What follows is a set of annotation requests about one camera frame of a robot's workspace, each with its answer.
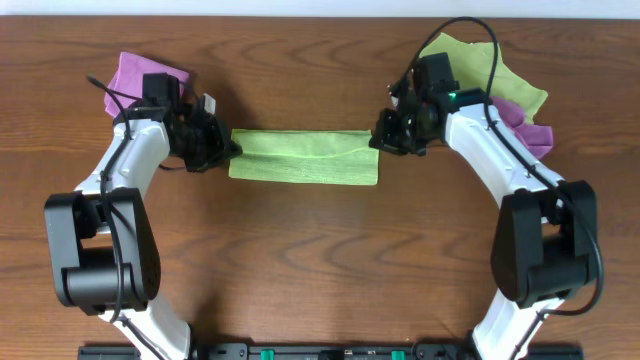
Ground light green cloth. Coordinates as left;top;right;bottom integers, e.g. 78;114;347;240
229;129;379;186

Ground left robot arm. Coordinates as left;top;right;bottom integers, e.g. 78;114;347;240
44;73;242;359

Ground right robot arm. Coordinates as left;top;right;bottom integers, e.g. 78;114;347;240
369;53;602;359

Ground olive green cloth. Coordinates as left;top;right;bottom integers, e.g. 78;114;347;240
420;33;548;124

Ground folded purple cloth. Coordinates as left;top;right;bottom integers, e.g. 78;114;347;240
108;52;190;108

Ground crumpled purple cloth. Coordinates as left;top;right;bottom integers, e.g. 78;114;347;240
491;96;554;160

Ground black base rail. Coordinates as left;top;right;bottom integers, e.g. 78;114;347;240
77;343;585;360

